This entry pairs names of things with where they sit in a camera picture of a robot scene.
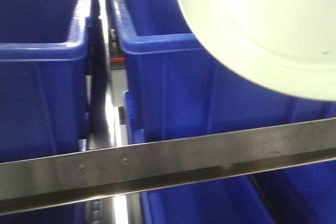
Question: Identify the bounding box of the blue bin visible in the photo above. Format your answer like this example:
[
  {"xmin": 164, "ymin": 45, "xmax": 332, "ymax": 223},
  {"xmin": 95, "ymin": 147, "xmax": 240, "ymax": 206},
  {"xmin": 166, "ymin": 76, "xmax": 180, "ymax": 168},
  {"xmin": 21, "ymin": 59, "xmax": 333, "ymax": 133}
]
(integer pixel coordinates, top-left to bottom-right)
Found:
[
  {"xmin": 254, "ymin": 161, "xmax": 335, "ymax": 223},
  {"xmin": 140, "ymin": 176, "xmax": 275, "ymax": 223},
  {"xmin": 1, "ymin": 0, "xmax": 97, "ymax": 162},
  {"xmin": 110, "ymin": 0, "xmax": 335, "ymax": 144}
]

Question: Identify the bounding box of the blue bin upper right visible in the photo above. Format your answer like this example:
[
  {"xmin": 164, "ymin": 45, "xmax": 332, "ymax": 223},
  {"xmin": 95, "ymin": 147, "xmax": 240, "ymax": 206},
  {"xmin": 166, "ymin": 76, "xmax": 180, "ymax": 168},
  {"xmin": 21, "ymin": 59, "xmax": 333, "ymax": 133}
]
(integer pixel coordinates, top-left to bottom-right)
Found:
[{"xmin": 110, "ymin": 0, "xmax": 335, "ymax": 144}]

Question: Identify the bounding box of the pale green plate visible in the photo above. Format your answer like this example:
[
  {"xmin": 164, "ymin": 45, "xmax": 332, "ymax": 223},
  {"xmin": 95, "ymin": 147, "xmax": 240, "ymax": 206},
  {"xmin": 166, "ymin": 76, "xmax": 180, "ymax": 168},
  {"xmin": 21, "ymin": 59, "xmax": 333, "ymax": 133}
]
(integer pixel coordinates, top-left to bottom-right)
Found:
[{"xmin": 178, "ymin": 0, "xmax": 335, "ymax": 101}]

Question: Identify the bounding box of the blue bin lower left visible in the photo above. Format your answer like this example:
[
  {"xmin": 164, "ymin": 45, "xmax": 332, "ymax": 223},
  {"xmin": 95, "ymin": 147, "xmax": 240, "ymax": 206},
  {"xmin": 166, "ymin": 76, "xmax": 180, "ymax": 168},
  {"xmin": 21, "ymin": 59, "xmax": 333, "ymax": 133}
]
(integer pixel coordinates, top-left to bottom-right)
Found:
[{"xmin": 140, "ymin": 176, "xmax": 275, "ymax": 223}]

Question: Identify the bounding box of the blue bin upper left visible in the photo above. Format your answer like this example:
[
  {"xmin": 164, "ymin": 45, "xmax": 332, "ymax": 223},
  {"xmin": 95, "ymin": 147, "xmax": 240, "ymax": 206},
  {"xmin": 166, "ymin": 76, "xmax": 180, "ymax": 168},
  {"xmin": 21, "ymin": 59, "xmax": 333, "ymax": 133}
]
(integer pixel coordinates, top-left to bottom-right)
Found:
[{"xmin": 1, "ymin": 0, "xmax": 97, "ymax": 162}]

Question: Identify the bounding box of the blue bin lower right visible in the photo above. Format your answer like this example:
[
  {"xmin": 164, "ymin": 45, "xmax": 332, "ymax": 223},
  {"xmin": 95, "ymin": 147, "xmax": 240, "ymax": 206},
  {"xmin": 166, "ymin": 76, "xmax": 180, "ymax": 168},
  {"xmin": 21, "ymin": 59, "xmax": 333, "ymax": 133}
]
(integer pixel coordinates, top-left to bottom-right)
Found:
[{"xmin": 254, "ymin": 161, "xmax": 335, "ymax": 223}]

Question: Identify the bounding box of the stainless steel shelf rack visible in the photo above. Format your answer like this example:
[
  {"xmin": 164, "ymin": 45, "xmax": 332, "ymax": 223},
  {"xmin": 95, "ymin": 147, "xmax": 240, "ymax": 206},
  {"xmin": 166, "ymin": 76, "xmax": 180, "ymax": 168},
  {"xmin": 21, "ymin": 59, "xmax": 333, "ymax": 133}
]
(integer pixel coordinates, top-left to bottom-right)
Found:
[{"xmin": 0, "ymin": 0, "xmax": 336, "ymax": 224}]

